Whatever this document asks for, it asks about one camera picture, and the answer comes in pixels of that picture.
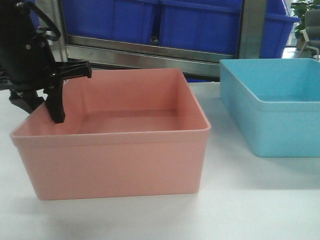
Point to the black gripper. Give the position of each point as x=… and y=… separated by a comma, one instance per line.
x=27, y=61

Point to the pink plastic box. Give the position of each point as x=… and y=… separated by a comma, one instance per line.
x=126, y=133

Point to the light blue plastic box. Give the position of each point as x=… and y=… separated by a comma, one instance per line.
x=275, y=103

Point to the stainless steel shelf rack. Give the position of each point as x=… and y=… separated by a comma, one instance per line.
x=111, y=54

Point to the blue crate upper left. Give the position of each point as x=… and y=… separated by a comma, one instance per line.
x=115, y=20

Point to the blue crate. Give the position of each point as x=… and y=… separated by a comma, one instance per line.
x=201, y=25
x=278, y=24
x=115, y=20

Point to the blue crate upper middle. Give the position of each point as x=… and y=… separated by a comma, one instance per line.
x=201, y=25

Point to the blue crate far right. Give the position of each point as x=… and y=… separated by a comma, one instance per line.
x=278, y=24

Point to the green potted plant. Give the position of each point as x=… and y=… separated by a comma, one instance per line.
x=299, y=10

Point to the grey office chair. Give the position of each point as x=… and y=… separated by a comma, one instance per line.
x=311, y=32

